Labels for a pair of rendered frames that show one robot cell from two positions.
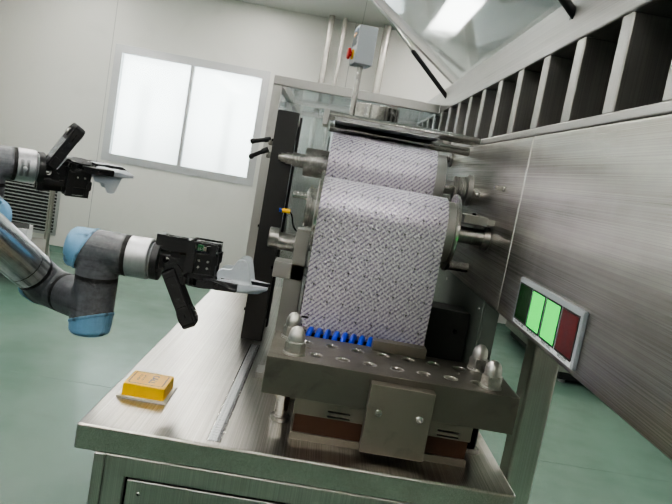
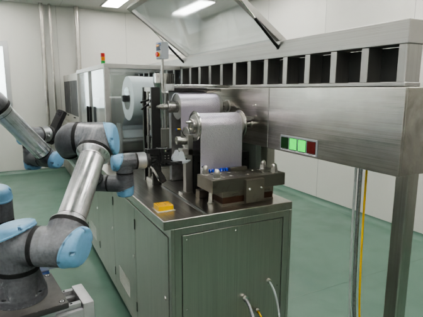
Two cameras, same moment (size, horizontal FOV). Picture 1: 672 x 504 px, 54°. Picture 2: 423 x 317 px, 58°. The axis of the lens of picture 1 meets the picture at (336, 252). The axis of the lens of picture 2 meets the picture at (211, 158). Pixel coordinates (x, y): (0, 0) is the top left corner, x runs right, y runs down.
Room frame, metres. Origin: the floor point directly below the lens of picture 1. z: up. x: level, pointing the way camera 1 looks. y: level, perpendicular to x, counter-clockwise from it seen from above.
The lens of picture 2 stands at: (-0.51, 0.81, 1.43)
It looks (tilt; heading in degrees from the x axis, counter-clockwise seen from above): 10 degrees down; 334
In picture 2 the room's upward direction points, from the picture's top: straight up
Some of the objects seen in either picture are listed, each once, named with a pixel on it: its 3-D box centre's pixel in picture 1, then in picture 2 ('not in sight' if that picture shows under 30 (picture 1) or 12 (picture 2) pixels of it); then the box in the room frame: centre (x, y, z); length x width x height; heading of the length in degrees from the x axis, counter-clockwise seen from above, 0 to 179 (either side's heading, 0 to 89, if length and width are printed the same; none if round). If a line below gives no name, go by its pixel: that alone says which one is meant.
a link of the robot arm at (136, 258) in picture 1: (143, 257); (141, 160); (1.17, 0.34, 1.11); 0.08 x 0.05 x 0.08; 2
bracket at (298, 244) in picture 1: (282, 302); (185, 164); (1.27, 0.09, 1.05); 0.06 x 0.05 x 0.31; 92
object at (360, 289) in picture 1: (368, 296); (221, 153); (1.18, -0.07, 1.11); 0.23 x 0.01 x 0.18; 92
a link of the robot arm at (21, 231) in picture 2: not in sight; (17, 243); (0.68, 0.85, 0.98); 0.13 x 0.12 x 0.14; 60
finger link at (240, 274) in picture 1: (242, 275); (181, 157); (1.15, 0.16, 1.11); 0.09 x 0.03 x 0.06; 83
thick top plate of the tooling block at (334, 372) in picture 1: (386, 379); (241, 179); (1.06, -0.12, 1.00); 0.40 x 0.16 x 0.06; 92
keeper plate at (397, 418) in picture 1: (396, 421); (254, 190); (0.97, -0.14, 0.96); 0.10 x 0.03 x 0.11; 92
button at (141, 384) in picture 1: (148, 385); (163, 206); (1.07, 0.27, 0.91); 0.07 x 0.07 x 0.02; 2
